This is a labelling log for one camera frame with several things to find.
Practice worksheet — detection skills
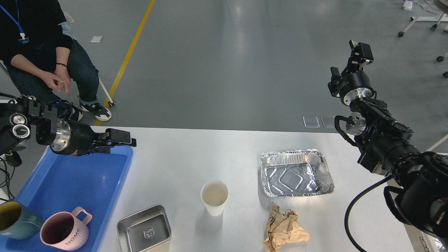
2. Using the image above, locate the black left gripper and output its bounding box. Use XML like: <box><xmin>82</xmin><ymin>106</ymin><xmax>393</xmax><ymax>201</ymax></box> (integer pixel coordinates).
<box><xmin>50</xmin><ymin>120</ymin><xmax>137</xmax><ymax>156</ymax></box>

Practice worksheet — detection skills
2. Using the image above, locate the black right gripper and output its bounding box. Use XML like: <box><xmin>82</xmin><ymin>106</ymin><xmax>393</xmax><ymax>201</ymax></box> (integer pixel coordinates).
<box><xmin>328</xmin><ymin>40</ymin><xmax>376</xmax><ymax>105</ymax></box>

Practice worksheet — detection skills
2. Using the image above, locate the small stainless steel tray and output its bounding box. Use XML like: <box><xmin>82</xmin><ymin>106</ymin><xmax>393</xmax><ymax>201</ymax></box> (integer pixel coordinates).
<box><xmin>117</xmin><ymin>204</ymin><xmax>172</xmax><ymax>252</ymax></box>

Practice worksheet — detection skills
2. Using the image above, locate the pink ribbed mug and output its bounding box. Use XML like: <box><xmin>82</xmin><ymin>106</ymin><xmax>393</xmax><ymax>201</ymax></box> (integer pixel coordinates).
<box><xmin>40</xmin><ymin>207</ymin><xmax>92</xmax><ymax>251</ymax></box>

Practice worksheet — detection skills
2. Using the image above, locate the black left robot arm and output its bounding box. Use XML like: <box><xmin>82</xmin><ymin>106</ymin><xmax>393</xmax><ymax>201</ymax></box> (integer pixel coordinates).
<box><xmin>0</xmin><ymin>96</ymin><xmax>137</xmax><ymax>156</ymax></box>

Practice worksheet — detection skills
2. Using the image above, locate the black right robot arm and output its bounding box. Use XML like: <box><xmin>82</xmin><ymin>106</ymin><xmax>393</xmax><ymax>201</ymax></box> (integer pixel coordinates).
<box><xmin>328</xmin><ymin>40</ymin><xmax>448</xmax><ymax>252</ymax></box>

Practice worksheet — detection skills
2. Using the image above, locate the clear floor plate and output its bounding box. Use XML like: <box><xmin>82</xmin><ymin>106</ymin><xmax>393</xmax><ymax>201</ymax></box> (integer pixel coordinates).
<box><xmin>320</xmin><ymin>116</ymin><xmax>335</xmax><ymax>128</ymax></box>
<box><xmin>302</xmin><ymin>116</ymin><xmax>320</xmax><ymax>128</ymax></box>

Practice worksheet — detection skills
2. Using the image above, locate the blue plastic tray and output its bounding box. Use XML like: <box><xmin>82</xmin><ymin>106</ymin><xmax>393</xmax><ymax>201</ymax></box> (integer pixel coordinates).
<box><xmin>15</xmin><ymin>146</ymin><xmax>133</xmax><ymax>252</ymax></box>

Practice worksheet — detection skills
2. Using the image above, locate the aluminium foil tray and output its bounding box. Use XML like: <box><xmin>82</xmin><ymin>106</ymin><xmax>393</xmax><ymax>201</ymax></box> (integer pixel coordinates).
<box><xmin>260</xmin><ymin>149</ymin><xmax>335</xmax><ymax>197</ymax></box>

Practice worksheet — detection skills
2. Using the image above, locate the person in dark clothes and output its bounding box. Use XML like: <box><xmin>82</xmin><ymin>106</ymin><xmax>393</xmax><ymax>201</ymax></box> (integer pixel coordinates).
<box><xmin>0</xmin><ymin>0</ymin><xmax>112</xmax><ymax>121</ymax></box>

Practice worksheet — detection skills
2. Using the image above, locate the white paper cup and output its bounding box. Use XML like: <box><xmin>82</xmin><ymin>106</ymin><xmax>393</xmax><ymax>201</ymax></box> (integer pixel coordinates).
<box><xmin>201</xmin><ymin>180</ymin><xmax>229</xmax><ymax>216</ymax></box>

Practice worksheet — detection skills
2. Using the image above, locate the teal ceramic mug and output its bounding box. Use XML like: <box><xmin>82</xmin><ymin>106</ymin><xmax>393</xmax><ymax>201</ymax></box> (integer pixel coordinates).
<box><xmin>0</xmin><ymin>201</ymin><xmax>44</xmax><ymax>240</ymax></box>

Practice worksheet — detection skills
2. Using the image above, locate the grey office chair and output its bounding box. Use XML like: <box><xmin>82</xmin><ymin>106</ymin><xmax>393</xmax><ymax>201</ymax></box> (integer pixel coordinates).
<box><xmin>0</xmin><ymin>10</ymin><xmax>116</xmax><ymax>107</ymax></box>

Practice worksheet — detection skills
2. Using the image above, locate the crumpled brown paper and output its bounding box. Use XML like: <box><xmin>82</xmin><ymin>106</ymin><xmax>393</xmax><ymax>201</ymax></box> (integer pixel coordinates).
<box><xmin>263</xmin><ymin>202</ymin><xmax>310</xmax><ymax>252</ymax></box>

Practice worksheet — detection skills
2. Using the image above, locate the white plastic bin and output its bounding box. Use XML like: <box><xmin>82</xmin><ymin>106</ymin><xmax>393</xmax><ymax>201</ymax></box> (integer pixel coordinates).
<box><xmin>400</xmin><ymin>152</ymin><xmax>447</xmax><ymax>252</ymax></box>

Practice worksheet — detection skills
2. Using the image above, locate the black cable bundle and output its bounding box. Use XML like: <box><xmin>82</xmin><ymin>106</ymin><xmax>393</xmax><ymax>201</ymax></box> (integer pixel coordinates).
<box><xmin>0</xmin><ymin>150</ymin><xmax>22</xmax><ymax>202</ymax></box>

